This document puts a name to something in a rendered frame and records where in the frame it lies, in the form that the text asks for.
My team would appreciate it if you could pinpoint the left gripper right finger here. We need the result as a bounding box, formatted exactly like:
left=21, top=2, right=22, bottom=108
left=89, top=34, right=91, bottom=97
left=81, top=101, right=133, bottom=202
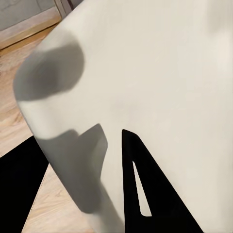
left=121, top=129, right=204, bottom=233

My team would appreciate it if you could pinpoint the bowl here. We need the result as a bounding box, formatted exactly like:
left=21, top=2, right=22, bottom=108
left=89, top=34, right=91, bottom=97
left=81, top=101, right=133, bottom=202
left=13, top=0, right=233, bottom=233

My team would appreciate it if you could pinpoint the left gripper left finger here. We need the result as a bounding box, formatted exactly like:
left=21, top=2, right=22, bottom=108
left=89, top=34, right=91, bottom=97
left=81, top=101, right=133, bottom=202
left=0, top=135, right=49, bottom=233

